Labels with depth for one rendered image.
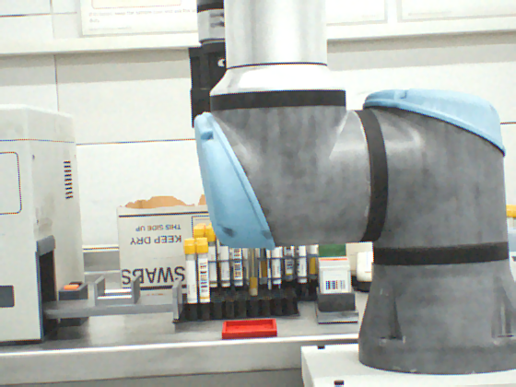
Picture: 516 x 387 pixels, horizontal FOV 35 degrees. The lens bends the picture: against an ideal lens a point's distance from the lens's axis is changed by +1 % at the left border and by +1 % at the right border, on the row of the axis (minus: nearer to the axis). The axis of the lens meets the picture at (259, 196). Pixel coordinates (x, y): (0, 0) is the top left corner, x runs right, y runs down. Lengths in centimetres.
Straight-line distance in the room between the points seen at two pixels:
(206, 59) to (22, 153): 28
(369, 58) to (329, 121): 103
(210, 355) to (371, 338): 35
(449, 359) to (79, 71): 118
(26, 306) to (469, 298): 59
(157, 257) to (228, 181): 70
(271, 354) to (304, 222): 37
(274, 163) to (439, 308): 18
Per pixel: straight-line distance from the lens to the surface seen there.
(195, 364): 101
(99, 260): 169
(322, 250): 113
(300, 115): 65
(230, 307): 113
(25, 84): 173
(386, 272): 70
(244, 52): 67
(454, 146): 68
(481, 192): 69
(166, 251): 133
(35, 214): 107
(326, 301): 109
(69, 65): 171
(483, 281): 69
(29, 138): 106
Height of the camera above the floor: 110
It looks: 3 degrees down
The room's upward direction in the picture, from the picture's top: 3 degrees counter-clockwise
